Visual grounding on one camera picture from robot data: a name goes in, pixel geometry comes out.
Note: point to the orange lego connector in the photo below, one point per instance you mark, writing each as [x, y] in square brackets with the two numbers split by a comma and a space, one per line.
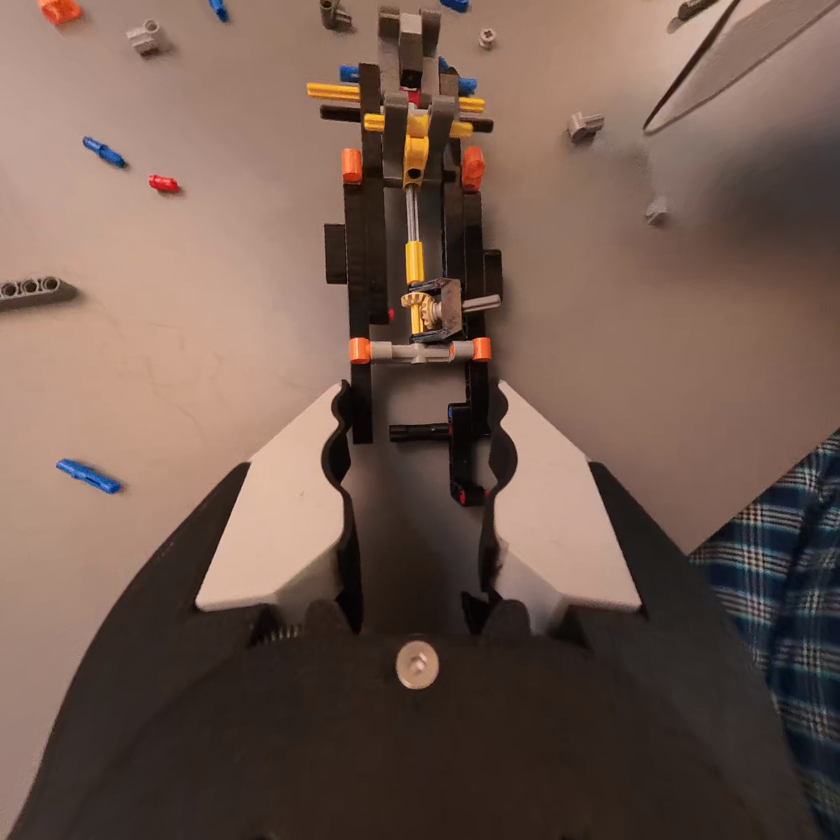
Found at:
[59, 10]

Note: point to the dark grey lego connector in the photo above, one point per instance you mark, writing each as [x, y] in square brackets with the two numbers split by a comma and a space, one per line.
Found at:
[334, 14]

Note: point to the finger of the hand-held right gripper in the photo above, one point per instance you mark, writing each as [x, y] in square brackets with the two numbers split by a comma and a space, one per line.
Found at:
[735, 59]

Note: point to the red lego pin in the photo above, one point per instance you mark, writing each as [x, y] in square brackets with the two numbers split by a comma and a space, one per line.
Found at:
[164, 183]

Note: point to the light grey lego bush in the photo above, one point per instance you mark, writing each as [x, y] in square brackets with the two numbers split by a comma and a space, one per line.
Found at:
[486, 38]

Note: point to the light grey lego connector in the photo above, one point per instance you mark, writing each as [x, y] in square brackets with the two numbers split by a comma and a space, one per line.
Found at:
[584, 124]
[148, 36]

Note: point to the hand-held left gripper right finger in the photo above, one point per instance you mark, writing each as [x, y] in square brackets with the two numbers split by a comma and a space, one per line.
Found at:
[564, 525]

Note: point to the small dark grey lego piece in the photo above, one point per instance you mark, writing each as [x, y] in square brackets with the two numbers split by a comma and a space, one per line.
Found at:
[695, 8]

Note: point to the blue lego liftarm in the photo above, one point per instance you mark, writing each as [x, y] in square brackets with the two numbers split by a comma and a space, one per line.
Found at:
[454, 3]

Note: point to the short blue lego pin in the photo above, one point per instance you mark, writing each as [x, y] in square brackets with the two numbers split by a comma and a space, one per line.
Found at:
[103, 152]
[88, 476]

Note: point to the black lego chassis assembly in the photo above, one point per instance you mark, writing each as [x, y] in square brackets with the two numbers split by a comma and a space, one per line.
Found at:
[361, 249]

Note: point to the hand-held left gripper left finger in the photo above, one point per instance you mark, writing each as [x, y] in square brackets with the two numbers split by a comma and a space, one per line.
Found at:
[275, 525]

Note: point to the long grey lego beam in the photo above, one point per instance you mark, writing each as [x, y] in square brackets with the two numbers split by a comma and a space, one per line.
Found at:
[36, 290]

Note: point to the person's plaid shirt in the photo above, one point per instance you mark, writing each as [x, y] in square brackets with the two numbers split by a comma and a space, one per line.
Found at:
[781, 590]

